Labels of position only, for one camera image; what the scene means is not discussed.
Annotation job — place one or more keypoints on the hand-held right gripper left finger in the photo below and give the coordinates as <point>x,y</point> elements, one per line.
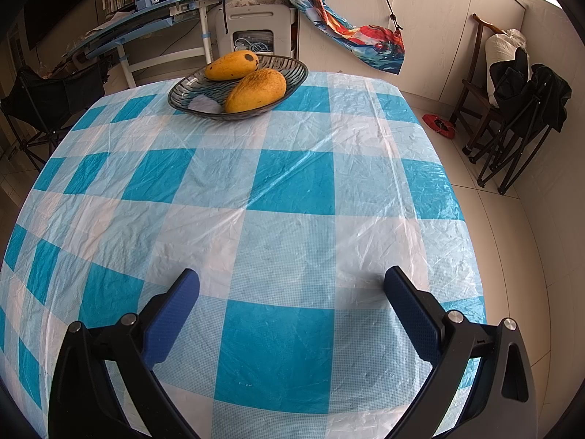
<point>171,315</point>

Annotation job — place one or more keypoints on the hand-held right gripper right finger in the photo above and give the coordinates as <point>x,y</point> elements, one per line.
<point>411,315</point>

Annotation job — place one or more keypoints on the blue white checked tablecloth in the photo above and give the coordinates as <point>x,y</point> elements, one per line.
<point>283,219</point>

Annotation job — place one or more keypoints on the red slipper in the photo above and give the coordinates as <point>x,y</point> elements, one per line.
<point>438,125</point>

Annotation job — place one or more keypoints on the ribbed glass bowl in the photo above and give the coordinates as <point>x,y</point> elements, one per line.
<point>192,87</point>

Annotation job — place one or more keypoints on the dark wooden chair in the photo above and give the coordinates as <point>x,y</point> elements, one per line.
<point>475,91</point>

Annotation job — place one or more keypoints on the large yellow mango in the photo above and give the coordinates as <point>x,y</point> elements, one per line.
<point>256,91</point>

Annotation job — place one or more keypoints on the black folding camp chair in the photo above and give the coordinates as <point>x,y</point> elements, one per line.
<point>50,96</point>

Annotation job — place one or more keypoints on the yellow mango with dark spot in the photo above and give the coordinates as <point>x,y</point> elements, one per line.
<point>228,66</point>

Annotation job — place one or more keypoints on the folded black chair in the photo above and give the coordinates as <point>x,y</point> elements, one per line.
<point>539,87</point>

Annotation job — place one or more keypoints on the white stuffed bag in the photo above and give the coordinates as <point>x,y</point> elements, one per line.
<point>505,48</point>

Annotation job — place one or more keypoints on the blue glass desk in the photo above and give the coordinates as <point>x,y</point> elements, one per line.
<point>137,27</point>

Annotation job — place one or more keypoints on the colourful printed bag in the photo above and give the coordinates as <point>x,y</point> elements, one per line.
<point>347,32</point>

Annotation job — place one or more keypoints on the white floor appliance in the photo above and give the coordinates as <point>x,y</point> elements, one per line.
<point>256,23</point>

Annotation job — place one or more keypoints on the small blue desk device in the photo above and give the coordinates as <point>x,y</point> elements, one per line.
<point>146,0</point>

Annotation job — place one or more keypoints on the white wall cabinet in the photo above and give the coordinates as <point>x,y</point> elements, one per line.
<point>448,32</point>

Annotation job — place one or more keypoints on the black wall television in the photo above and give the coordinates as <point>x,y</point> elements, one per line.
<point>55,0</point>

